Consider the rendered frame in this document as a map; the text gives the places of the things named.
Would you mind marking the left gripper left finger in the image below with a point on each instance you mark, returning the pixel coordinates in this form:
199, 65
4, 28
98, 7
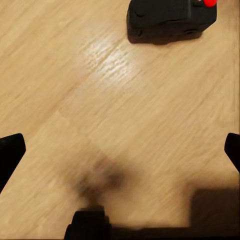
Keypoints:
12, 150

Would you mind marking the digital camera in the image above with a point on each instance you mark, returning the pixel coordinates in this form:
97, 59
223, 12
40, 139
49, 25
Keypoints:
166, 18

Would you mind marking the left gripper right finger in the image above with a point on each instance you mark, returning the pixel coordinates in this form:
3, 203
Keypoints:
232, 149

